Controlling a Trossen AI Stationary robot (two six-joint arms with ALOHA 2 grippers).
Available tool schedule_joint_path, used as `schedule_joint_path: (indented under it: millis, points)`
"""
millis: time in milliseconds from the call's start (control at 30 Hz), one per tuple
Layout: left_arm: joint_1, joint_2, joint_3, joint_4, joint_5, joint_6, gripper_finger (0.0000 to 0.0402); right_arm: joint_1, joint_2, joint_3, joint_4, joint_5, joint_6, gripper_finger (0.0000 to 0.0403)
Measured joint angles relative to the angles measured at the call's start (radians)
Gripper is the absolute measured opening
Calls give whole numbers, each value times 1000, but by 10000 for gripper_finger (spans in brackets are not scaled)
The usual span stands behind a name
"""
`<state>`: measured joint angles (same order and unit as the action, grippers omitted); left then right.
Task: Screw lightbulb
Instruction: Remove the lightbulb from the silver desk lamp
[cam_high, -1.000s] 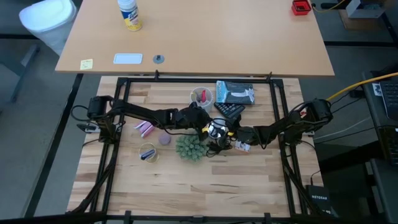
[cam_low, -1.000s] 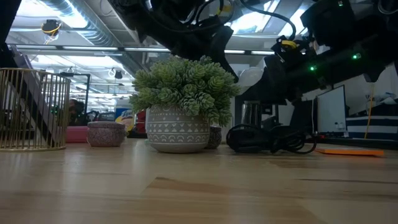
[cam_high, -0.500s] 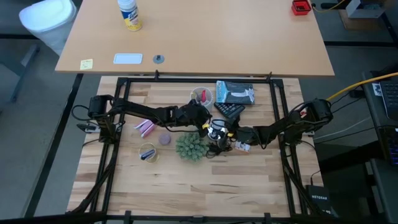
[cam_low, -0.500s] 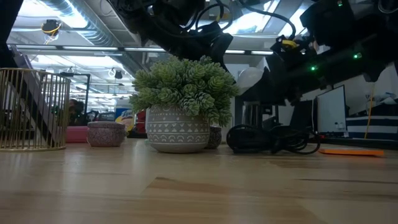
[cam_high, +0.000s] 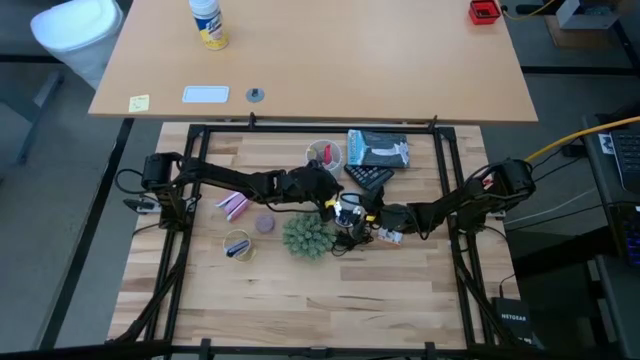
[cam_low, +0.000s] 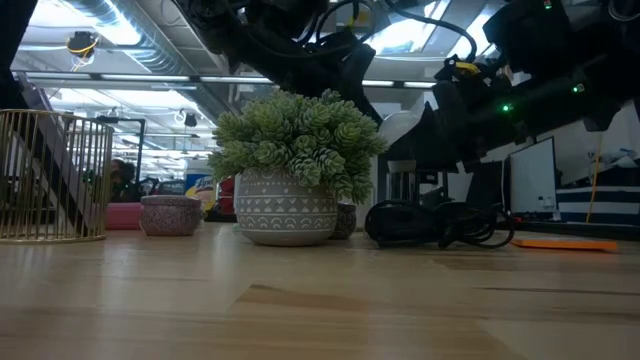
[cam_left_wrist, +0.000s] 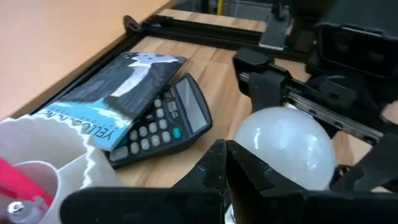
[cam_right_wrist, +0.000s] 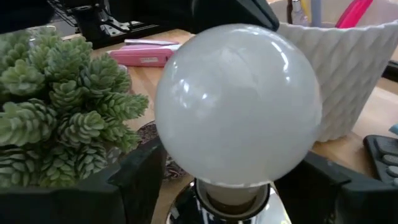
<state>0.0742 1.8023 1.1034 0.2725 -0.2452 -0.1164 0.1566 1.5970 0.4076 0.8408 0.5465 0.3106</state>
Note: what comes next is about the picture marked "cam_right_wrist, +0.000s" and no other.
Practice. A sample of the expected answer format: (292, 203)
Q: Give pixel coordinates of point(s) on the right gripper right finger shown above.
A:
(335, 202)

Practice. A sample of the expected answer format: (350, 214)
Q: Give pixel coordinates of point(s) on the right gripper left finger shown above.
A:
(77, 205)

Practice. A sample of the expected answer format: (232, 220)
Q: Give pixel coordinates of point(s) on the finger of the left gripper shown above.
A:
(25, 14)
(230, 14)

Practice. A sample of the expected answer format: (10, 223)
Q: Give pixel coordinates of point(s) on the white round lightbulb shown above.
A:
(237, 105)

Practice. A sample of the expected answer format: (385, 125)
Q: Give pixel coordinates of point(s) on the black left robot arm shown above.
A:
(90, 15)

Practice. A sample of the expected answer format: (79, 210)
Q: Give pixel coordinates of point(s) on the black desk calculator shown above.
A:
(384, 158)

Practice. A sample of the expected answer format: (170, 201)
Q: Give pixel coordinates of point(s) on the silver pen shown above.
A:
(298, 14)

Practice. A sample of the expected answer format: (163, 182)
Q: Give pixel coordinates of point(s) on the grey blue pen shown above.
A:
(316, 12)

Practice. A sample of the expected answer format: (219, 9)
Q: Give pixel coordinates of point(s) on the blue and black book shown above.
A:
(394, 129)

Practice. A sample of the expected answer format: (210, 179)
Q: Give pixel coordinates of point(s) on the pink stapler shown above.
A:
(143, 56)

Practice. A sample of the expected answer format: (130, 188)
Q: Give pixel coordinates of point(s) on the green succulent plant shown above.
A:
(62, 109)

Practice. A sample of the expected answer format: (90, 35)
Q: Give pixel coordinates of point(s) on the chrome lamp socket base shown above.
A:
(186, 211)

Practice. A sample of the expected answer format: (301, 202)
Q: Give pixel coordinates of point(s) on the red pink pen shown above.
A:
(353, 14)

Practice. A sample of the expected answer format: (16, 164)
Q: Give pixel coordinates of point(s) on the white ribbed pen pot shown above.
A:
(348, 77)

